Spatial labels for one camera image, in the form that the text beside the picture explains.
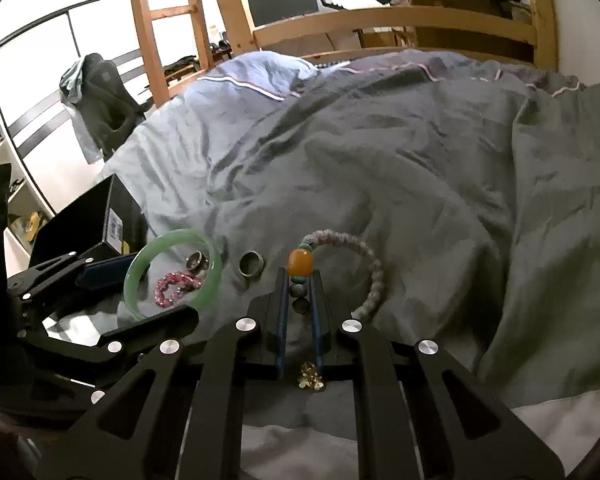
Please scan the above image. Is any green jade bangle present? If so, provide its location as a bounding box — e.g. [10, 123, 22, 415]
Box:
[123, 228, 226, 322]

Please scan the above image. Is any gold flower earring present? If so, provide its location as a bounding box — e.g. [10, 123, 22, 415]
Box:
[295, 361, 326, 392]

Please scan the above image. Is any plain silver ring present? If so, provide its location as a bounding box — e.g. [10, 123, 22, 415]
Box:
[238, 251, 266, 277]

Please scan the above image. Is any pale blue cloth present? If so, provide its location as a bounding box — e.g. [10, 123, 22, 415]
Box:
[59, 56, 104, 165]

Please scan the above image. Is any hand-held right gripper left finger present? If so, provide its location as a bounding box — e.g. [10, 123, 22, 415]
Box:
[35, 267, 287, 480]

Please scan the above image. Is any black box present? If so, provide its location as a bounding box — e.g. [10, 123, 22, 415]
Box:
[29, 174, 149, 272]

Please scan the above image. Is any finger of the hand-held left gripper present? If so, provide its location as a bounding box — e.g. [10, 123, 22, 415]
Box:
[19, 305, 201, 365]
[6, 251, 137, 302]

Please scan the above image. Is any black office chair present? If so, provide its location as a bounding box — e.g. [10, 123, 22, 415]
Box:
[62, 52, 147, 161]

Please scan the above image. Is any pink bead bracelet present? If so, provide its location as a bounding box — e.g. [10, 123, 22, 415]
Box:
[153, 269, 204, 309]

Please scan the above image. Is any grey duvet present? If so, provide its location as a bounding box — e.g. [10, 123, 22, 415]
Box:
[100, 50, 600, 461]

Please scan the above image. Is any black computer monitor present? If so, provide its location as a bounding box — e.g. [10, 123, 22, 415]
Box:
[246, 0, 321, 29]

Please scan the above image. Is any light blue blanket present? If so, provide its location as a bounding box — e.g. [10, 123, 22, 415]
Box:
[102, 51, 331, 171]

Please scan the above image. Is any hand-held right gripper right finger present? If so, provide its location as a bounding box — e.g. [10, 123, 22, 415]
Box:
[311, 271, 565, 480]

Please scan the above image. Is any beaded bracelet with amber bead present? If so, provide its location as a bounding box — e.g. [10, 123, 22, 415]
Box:
[286, 229, 385, 319]

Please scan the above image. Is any light grey bed sheet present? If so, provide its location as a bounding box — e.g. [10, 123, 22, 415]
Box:
[239, 385, 600, 480]

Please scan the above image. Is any wooden bunk bed frame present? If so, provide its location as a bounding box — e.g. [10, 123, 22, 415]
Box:
[126, 0, 561, 108]

